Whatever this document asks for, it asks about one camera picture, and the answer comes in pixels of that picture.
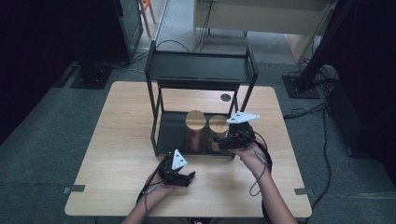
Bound wooden stool legs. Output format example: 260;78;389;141
138;0;158;38

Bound dark glass cabinet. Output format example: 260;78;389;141
113;0;145;64

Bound person's left hand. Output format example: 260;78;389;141
145;174;176;200

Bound long black floor cable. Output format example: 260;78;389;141
310;104;332;213

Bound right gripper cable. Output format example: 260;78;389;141
239;129;274;198

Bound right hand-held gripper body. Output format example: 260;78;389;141
219;110;261;151

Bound person's right hand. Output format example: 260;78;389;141
232;141;270;176

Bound black slanted stand pole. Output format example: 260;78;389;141
297;0;356;91

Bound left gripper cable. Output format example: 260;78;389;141
135;161;171;218

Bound black box on floor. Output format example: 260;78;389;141
326;83;366;157

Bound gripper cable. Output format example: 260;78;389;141
135;161;171;218
239;129;274;198

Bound wooden cylinder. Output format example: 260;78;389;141
185;109;207;154

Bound black square stand base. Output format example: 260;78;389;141
282;74;321;100
69;63;113;91

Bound black looped floor cable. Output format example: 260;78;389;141
154;38;191;53

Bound glass jar of tan contents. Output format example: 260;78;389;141
207;114;231;154

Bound black hanging desk cable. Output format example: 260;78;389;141
191;1;215;53

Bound pale desk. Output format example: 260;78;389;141
193;0;339;63

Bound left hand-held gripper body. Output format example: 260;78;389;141
158;148;188;187

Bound black metal shelf rack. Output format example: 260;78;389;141
144;40;260;160

